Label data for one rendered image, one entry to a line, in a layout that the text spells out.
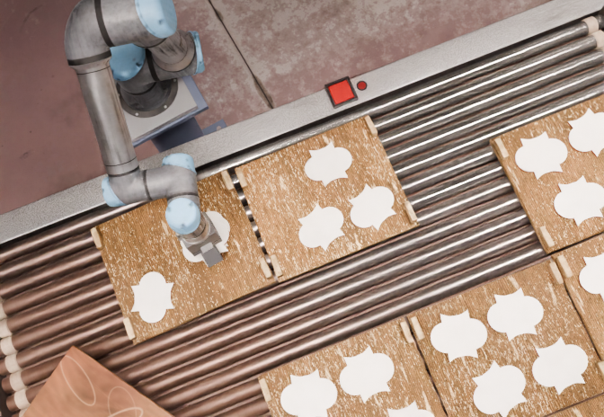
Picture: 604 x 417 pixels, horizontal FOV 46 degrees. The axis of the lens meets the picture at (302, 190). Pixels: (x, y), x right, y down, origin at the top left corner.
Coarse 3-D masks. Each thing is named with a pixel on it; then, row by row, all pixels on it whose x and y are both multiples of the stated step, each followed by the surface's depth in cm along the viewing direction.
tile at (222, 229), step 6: (216, 222) 192; (216, 228) 191; (222, 228) 191; (222, 234) 191; (228, 234) 191; (222, 246) 190; (186, 252) 190; (222, 252) 189; (186, 258) 190; (192, 258) 189; (198, 258) 189
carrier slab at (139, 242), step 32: (224, 192) 198; (128, 224) 197; (160, 224) 197; (128, 256) 195; (160, 256) 194; (224, 256) 193; (256, 256) 193; (128, 288) 192; (192, 288) 191; (224, 288) 191; (256, 288) 190
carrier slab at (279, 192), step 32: (352, 128) 201; (256, 160) 200; (288, 160) 200; (352, 160) 199; (384, 160) 198; (256, 192) 198; (288, 192) 197; (320, 192) 197; (352, 192) 196; (256, 224) 195; (288, 224) 195; (352, 224) 194; (384, 224) 193; (416, 224) 192; (288, 256) 192; (320, 256) 192
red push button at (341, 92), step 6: (336, 84) 206; (342, 84) 206; (348, 84) 206; (330, 90) 206; (336, 90) 206; (342, 90) 206; (348, 90) 206; (336, 96) 205; (342, 96) 205; (348, 96) 205; (336, 102) 205
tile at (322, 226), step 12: (312, 216) 194; (324, 216) 194; (336, 216) 193; (300, 228) 193; (312, 228) 193; (324, 228) 193; (336, 228) 192; (300, 240) 192; (312, 240) 192; (324, 240) 192
